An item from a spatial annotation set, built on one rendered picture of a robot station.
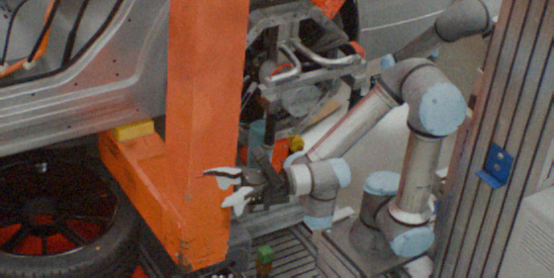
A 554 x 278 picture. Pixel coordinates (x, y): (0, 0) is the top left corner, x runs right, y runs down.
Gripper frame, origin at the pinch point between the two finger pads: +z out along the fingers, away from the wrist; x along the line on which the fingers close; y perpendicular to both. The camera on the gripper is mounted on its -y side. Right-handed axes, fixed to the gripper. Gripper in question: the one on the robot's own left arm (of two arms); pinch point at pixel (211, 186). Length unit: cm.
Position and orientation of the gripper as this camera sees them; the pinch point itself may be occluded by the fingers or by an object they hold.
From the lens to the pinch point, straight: 230.9
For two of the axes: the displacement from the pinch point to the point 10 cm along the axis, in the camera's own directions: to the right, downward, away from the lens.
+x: -3.4, -4.6, 8.2
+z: -9.4, 1.4, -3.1
